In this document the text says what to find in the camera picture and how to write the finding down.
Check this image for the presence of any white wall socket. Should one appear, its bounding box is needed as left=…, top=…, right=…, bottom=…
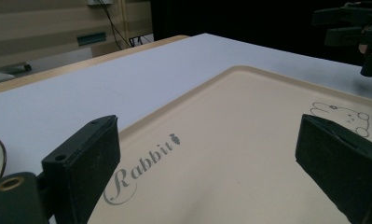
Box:
left=86, top=0, right=114, bottom=6

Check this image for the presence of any black cable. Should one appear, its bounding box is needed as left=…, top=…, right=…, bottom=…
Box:
left=97, top=0, right=132, bottom=50

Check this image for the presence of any white framed board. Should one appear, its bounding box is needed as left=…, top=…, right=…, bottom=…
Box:
left=129, top=33, right=156, bottom=48

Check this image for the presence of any dark flat object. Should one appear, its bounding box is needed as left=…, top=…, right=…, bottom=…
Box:
left=0, top=61, right=33, bottom=76

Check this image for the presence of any beige tray with rabbit print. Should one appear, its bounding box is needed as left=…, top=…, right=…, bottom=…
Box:
left=87, top=64, right=372, bottom=224

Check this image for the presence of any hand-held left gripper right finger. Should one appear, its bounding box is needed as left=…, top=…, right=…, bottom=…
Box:
left=295, top=113, right=372, bottom=224

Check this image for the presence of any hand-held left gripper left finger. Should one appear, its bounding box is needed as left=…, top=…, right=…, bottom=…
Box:
left=41, top=114, right=122, bottom=224

